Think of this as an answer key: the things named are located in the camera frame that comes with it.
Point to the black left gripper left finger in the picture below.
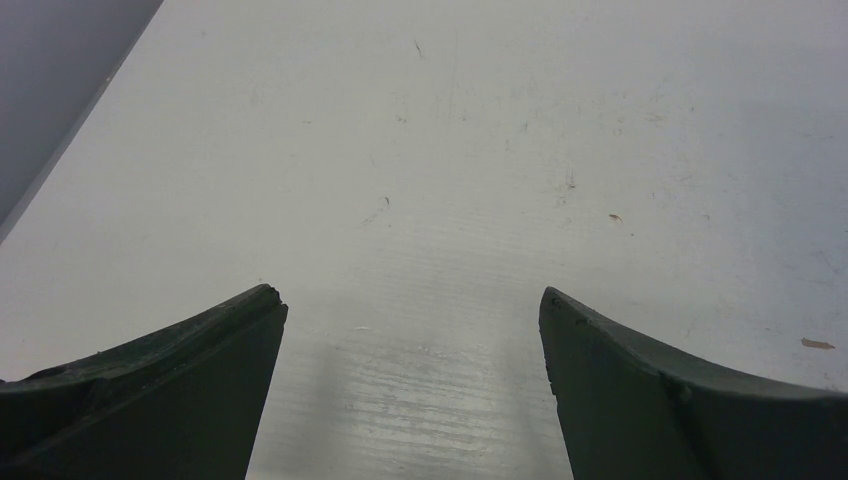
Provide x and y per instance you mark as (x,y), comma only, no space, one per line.
(183,402)

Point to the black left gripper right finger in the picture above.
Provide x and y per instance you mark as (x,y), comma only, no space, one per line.
(633,407)

